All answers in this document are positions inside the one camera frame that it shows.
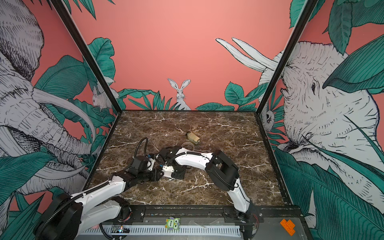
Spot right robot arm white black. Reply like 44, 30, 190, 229
154, 146, 254, 223

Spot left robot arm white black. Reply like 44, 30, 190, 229
34, 154, 164, 240

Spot white tape roll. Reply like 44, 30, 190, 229
182, 142, 195, 150

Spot spice jar black lid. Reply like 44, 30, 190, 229
186, 132, 200, 145

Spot small circuit board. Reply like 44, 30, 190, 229
111, 225, 131, 234

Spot orange plastic blocks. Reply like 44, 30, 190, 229
280, 219, 296, 236

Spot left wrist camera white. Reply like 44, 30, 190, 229
147, 154, 156, 171

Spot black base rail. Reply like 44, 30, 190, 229
124, 205, 303, 224

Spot white slotted cable duct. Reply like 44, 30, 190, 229
79, 224, 242, 237

